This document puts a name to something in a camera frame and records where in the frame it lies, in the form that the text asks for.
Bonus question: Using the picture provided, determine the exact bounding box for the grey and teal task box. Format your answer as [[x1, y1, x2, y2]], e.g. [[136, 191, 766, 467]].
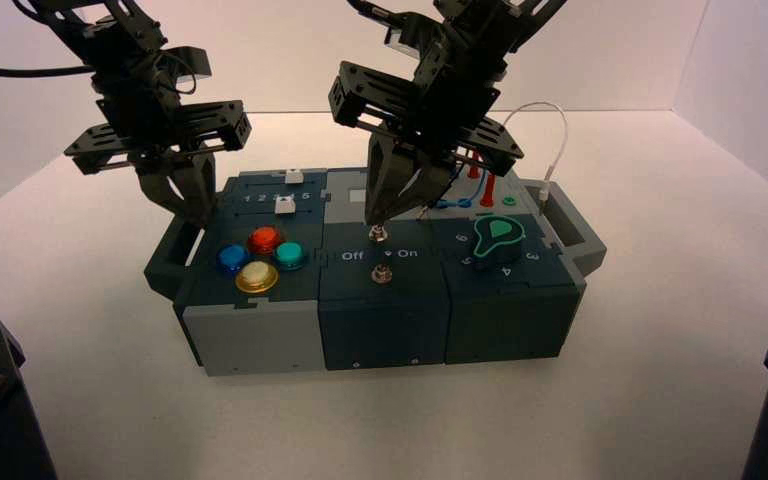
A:
[[144, 166, 607, 378]]

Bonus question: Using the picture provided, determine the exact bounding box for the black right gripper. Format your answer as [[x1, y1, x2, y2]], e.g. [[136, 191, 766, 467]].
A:
[[328, 26, 524, 225]]

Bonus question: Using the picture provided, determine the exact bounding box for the red banana plug cable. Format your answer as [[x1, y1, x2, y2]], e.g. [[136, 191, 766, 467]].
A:
[[464, 148, 498, 209]]

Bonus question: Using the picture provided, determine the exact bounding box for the yellow push button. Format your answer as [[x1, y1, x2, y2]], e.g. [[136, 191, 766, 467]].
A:
[[235, 260, 279, 295]]

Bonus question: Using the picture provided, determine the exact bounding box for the white jumper cable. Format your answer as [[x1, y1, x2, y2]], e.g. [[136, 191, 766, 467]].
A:
[[499, 101, 569, 203]]

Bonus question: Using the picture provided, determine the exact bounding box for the green rotary knob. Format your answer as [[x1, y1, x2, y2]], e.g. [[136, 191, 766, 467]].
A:
[[471, 213, 526, 272]]

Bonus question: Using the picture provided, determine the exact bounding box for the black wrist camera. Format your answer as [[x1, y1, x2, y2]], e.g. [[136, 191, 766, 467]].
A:
[[160, 46, 214, 95], [383, 13, 452, 54]]

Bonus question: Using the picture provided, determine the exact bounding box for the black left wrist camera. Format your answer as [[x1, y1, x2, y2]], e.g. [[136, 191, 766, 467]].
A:
[[160, 46, 214, 95]]

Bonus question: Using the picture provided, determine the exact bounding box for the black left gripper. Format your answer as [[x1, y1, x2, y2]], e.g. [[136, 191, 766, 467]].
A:
[[63, 49, 253, 228]]

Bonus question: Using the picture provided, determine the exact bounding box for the blue banana plug cable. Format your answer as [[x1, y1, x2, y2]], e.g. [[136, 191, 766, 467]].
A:
[[436, 165, 491, 212]]

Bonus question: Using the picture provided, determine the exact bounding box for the blue push button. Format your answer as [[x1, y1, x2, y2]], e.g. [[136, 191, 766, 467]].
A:
[[216, 245, 251, 276]]

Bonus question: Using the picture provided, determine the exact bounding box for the teal push button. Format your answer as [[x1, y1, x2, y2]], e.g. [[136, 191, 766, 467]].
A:
[[272, 241, 309, 272]]

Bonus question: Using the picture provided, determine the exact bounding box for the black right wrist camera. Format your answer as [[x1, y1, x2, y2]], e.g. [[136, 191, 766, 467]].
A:
[[383, 13, 452, 54]]

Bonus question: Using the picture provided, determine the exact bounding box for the red push button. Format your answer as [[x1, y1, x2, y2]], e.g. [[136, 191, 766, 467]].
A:
[[246, 226, 286, 256]]

